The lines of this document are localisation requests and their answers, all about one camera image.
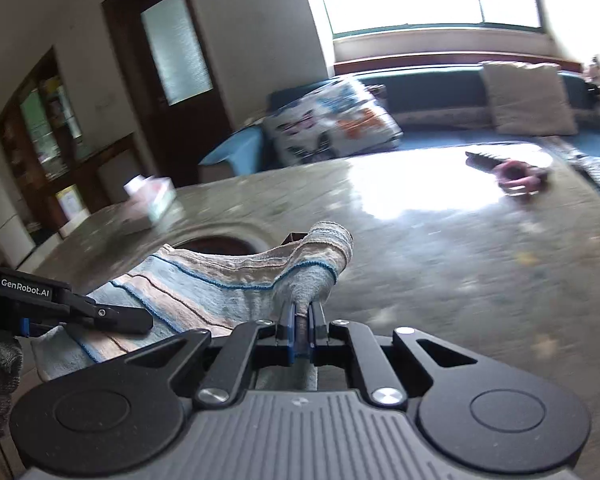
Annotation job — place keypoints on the tissue box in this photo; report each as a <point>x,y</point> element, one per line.
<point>155,200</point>

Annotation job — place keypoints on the grey patterned blanket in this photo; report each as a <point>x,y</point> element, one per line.
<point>597,172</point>

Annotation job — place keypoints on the dark remote control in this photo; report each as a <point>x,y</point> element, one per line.
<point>482,159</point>

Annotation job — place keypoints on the blue cushion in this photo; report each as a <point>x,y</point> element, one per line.
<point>235,152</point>

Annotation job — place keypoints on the printed colourful pillow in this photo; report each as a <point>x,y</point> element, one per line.
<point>330,120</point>

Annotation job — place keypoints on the white fridge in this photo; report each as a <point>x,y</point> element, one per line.
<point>0,210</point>

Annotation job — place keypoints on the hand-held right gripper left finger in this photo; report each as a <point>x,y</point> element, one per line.
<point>290,332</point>

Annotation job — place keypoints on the dark wooden door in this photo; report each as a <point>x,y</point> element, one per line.
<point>195,125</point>

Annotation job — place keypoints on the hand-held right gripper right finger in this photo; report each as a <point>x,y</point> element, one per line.
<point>312,335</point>

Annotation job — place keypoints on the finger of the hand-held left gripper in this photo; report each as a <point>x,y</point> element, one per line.
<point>110,317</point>
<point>35,326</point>

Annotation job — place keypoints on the small pink object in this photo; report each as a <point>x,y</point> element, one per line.
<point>515,172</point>

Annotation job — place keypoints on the yellow picture frame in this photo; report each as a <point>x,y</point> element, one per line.
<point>70,202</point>

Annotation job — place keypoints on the striped blue beige towel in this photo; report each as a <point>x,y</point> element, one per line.
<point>220,280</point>

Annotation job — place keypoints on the beige pillow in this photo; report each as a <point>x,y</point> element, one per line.
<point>525,95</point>

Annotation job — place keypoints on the dark wooden cabinet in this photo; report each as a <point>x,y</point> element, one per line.
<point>25,160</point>

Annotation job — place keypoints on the teal sofa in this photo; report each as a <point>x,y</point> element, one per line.
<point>430,90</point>

